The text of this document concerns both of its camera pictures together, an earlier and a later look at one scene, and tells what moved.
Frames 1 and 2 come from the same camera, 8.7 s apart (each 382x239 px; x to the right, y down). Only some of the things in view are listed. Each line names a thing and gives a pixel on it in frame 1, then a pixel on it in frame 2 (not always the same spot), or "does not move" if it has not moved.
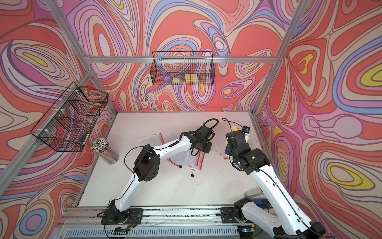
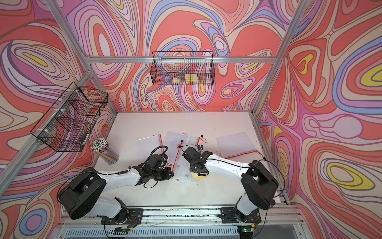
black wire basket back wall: (183, 68) does not move
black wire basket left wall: (68, 125) does not move
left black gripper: (209, 145) → (167, 171)
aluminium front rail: (152, 217) does not move
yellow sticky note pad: (191, 77) does not move
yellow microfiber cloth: (234, 128) → (195, 175)
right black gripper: (228, 150) → (192, 169)
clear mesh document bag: (154, 140) does not move
